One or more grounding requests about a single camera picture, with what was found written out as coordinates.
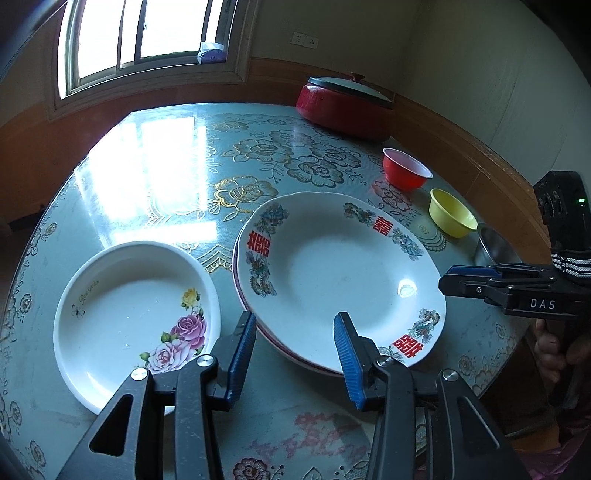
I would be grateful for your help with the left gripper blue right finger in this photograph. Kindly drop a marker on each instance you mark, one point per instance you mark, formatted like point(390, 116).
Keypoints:
point(352, 356)

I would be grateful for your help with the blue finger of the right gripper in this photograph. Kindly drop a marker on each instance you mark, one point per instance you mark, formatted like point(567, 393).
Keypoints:
point(474, 271)

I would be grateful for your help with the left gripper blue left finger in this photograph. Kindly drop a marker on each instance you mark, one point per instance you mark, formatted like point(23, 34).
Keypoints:
point(243, 339)

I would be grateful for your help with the stainless steel bowl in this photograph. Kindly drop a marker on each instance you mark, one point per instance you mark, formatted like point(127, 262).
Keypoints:
point(493, 248)

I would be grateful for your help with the yellow plastic bowl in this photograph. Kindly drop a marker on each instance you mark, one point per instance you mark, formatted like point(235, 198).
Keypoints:
point(450, 214)

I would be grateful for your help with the white plate with purple rim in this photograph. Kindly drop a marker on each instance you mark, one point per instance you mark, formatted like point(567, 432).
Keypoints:
point(287, 354)

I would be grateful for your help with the white plate with red characters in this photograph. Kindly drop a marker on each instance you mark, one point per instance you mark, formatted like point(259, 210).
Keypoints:
point(305, 257)

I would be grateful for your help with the red plastic bowl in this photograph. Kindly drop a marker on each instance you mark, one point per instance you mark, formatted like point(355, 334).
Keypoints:
point(404, 171)

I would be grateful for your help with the white plate with rose print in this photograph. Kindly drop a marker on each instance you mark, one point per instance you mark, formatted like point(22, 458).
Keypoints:
point(135, 305)

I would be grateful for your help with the right hand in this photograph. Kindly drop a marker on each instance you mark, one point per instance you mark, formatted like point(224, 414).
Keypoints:
point(549, 358)

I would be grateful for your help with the floral plastic tablecloth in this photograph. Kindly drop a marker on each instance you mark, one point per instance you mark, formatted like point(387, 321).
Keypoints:
point(191, 176)

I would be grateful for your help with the red electric cooking pot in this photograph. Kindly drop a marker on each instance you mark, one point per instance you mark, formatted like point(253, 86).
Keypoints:
point(344, 113)

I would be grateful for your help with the pot lid with red knob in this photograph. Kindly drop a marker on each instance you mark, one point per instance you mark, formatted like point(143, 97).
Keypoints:
point(353, 87)

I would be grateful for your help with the blue white pack on sill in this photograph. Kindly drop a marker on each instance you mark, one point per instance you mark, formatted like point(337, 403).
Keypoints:
point(211, 52)

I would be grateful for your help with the window with metal bars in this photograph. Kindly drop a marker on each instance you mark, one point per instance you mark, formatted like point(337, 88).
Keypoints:
point(109, 49)

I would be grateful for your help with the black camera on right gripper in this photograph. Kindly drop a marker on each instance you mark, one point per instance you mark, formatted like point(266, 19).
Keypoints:
point(565, 209)

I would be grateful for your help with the white wall power socket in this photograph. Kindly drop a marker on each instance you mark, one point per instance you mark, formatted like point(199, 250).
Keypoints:
point(304, 40)

